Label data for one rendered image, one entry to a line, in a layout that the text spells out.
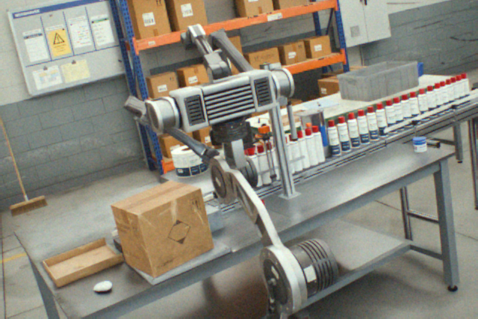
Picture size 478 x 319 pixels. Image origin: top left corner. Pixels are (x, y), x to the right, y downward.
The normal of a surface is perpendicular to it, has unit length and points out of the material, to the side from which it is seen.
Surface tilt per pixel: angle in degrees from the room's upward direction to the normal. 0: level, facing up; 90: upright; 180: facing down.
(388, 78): 90
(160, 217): 90
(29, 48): 90
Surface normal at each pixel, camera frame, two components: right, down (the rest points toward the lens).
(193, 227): 0.61, 0.07
